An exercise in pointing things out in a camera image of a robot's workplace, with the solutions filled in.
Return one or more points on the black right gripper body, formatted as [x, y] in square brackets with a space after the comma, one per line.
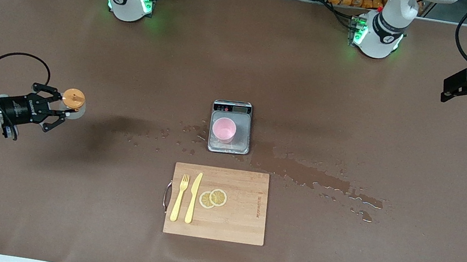
[14, 109]

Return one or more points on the clear sauce bottle orange cap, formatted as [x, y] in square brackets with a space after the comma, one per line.
[73, 98]

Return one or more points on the pink plastic cup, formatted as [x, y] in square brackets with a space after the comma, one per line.
[223, 129]

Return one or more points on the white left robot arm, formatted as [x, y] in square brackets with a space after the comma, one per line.
[376, 41]

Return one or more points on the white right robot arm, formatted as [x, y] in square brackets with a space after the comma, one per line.
[127, 1]

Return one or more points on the brown table mat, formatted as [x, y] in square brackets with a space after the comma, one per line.
[64, 193]

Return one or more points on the yellow plastic fork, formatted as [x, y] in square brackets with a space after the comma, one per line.
[176, 206]

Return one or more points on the yellow plastic knife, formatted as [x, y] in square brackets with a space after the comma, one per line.
[192, 199]

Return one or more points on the lemon slice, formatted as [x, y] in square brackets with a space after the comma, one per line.
[218, 197]
[204, 200]

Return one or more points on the silver digital kitchen scale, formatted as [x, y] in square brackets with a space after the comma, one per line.
[241, 144]

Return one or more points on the wooden cutting board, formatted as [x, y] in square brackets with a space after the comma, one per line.
[238, 216]

